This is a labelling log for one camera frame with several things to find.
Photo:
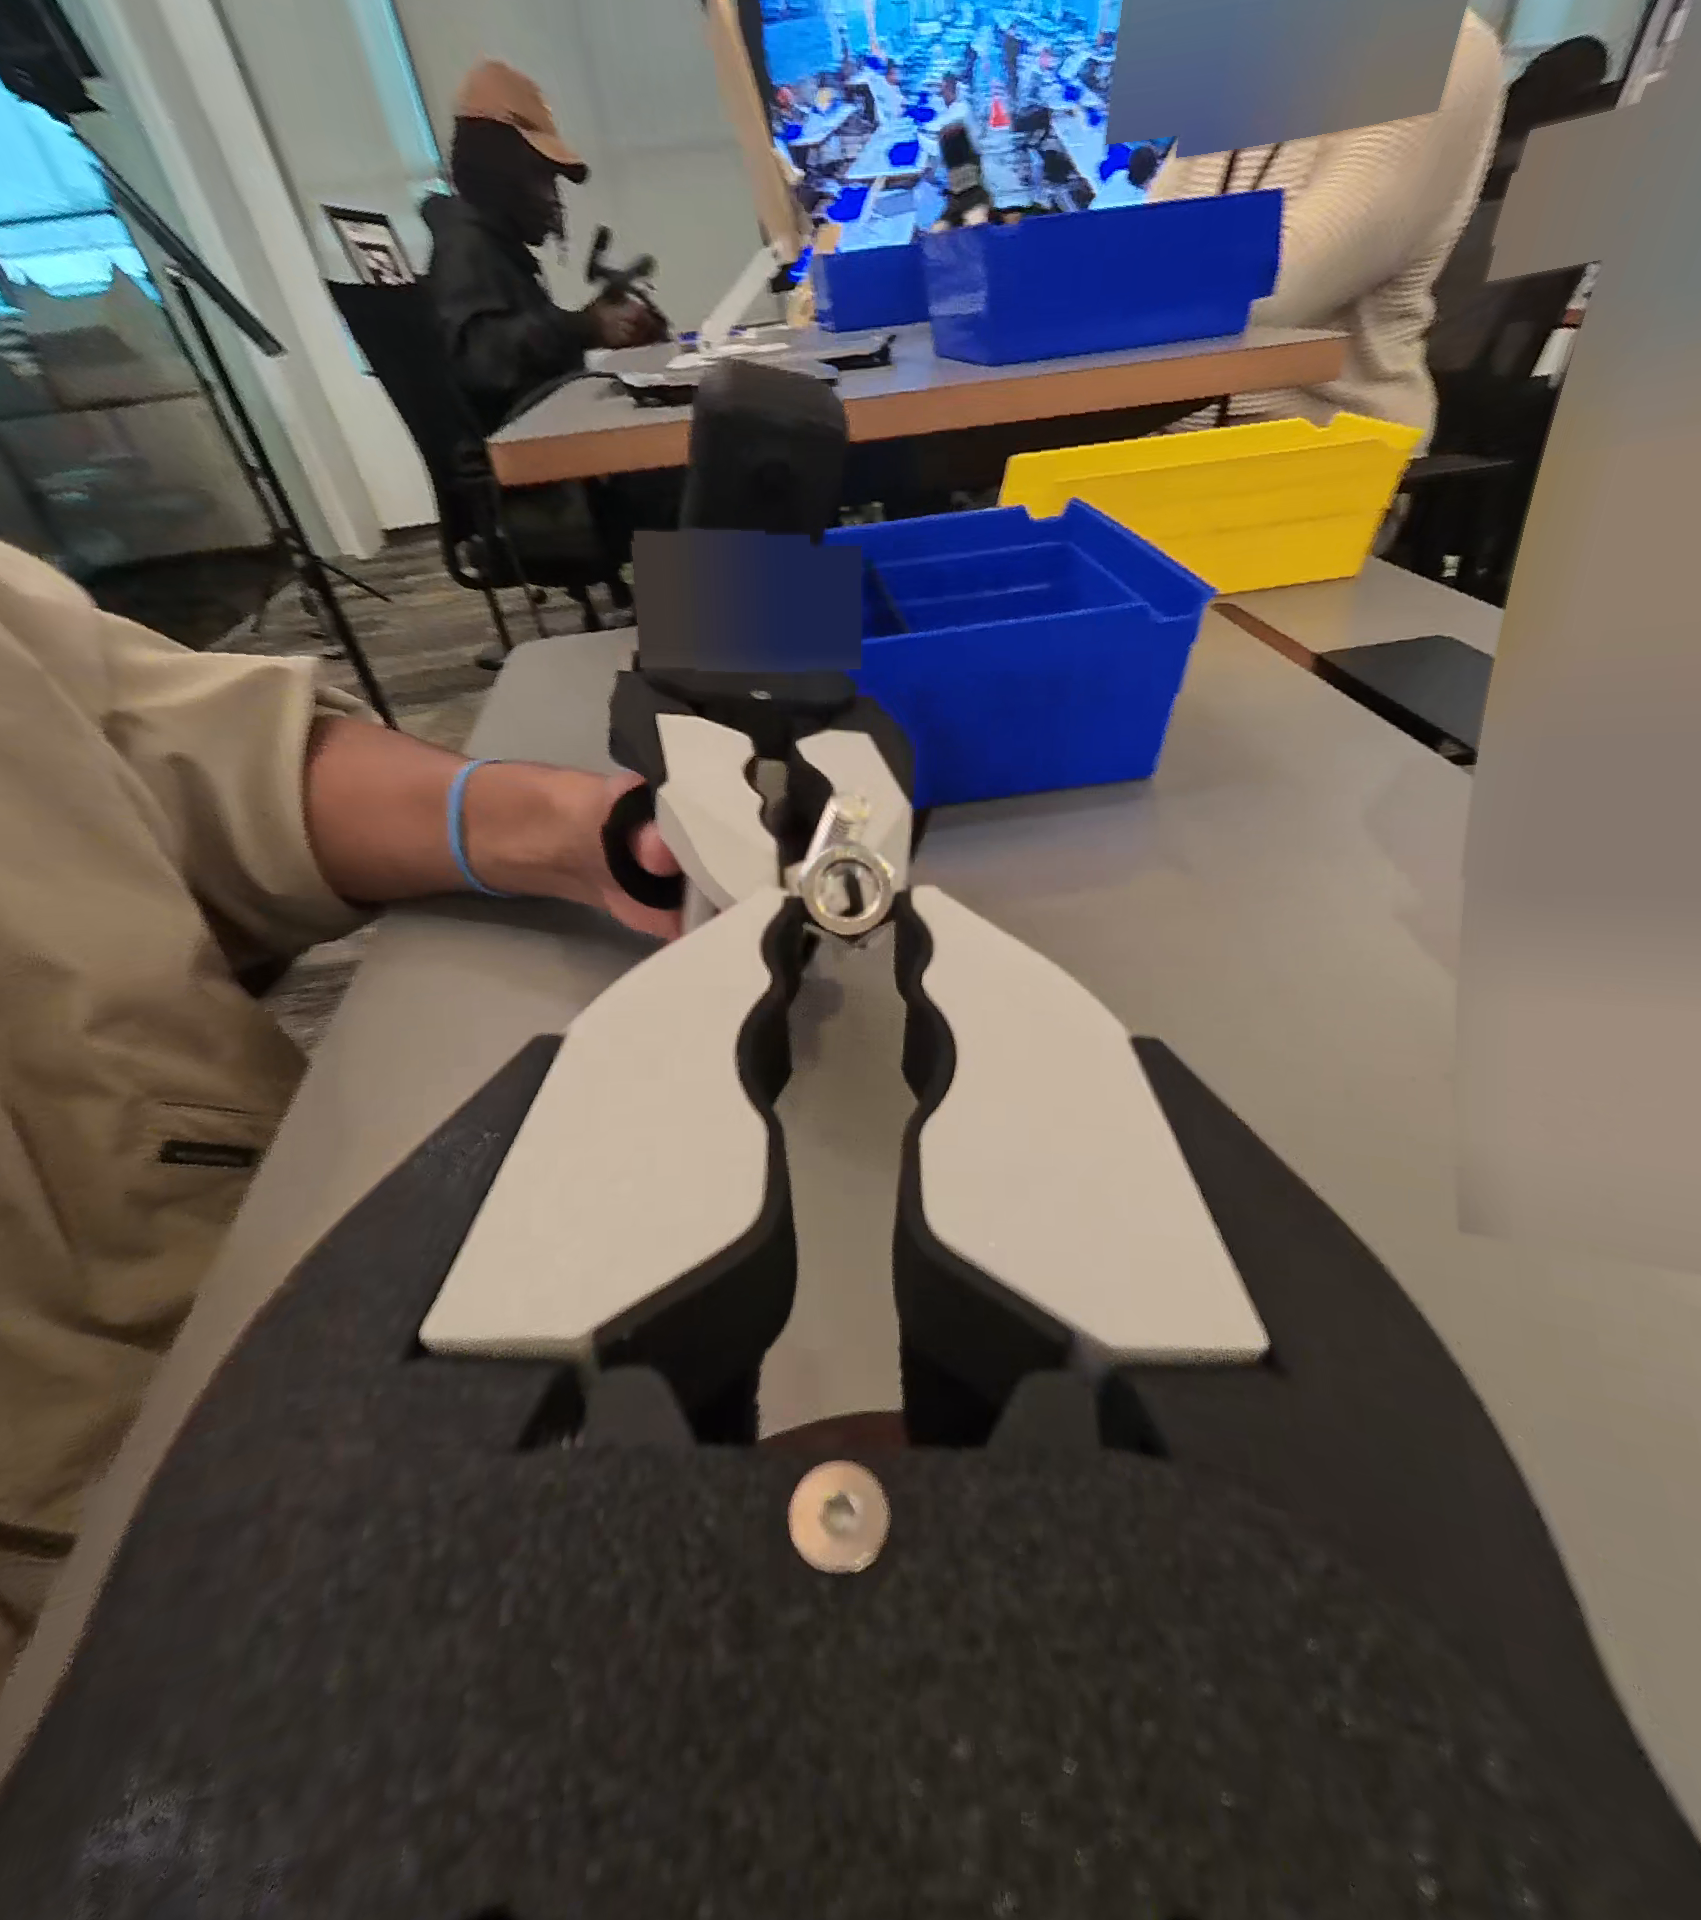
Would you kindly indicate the black tripod light stand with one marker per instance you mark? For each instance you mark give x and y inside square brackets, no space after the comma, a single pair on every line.
[32,53]

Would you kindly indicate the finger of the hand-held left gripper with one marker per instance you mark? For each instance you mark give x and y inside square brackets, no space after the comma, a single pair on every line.
[714,825]
[873,772]

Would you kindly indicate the blue wristband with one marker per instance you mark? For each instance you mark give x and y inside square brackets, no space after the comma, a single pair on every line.
[457,825]

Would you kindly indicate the black table panel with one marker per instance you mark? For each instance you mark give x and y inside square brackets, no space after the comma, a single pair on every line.
[1414,690]

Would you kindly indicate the person's left hand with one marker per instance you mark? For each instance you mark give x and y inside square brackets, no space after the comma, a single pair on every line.
[581,841]

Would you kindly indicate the long blue storage bin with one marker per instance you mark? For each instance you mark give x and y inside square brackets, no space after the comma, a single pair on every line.
[1092,284]

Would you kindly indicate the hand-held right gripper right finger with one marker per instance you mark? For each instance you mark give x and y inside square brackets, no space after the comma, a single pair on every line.
[1075,1184]

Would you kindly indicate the person's left forearm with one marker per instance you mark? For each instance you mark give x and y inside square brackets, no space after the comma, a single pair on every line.
[385,810]

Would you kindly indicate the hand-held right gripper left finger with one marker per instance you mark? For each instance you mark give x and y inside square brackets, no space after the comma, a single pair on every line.
[611,1184]

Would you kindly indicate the yellow storage bin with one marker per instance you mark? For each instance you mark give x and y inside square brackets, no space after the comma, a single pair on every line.
[1239,510]

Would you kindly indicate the grey wood-edged table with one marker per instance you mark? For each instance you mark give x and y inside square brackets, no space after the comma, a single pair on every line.
[1375,600]

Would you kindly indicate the steel hex bolt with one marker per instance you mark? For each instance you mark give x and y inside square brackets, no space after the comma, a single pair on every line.
[844,888]

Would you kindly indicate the wall television screen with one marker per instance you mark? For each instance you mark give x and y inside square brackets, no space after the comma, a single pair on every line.
[881,74]

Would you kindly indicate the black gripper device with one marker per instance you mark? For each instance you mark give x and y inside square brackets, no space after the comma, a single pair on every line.
[625,279]
[963,173]

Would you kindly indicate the black white marker tag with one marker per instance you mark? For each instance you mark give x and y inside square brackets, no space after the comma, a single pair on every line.
[370,248]

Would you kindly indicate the blue divided storage bin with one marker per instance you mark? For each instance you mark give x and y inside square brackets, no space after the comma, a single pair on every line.
[1032,704]

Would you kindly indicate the black office chair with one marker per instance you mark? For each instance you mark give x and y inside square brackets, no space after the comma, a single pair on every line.
[1504,375]
[392,375]

